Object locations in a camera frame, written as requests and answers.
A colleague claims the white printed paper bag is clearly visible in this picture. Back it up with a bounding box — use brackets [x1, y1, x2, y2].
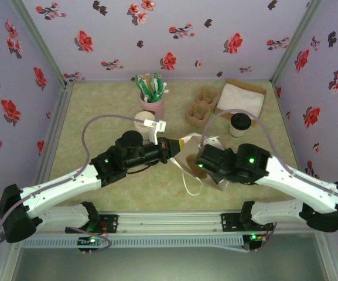
[170, 132, 231, 197]

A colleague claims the pink stick holder cup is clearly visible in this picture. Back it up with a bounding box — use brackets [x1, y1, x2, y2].
[140, 94, 165, 121]

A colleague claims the white paper napkin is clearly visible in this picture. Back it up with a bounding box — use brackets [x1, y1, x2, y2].
[217, 83, 264, 118]

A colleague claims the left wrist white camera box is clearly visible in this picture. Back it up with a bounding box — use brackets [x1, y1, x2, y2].
[142, 118, 169, 145]

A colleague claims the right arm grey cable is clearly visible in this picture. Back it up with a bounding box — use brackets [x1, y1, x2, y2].
[200, 109, 338, 253]

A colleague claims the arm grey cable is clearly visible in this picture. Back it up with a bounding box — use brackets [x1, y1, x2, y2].
[200, 109, 338, 253]
[0, 115, 146, 255]

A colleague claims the left arm grey cable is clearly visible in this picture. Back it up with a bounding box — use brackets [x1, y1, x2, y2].
[0, 115, 146, 255]

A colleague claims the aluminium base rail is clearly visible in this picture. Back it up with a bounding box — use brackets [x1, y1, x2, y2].
[9, 209, 331, 235]

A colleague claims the white slotted cable duct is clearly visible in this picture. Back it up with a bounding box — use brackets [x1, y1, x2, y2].
[20, 235, 245, 249]

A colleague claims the aluminium side rail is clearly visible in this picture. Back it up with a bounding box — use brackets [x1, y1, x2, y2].
[25, 81, 75, 213]

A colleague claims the aluminium frame post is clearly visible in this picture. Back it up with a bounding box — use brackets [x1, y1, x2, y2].
[0, 234, 23, 281]
[270, 0, 325, 84]
[9, 0, 71, 88]
[315, 231, 338, 281]

